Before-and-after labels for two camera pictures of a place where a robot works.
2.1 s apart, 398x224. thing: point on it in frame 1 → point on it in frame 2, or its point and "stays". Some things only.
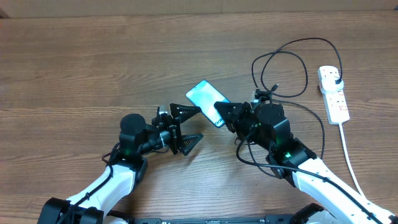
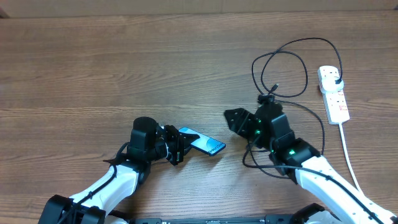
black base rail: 268,220 stays
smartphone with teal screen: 204,95 → 204,144
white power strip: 336,104 stays
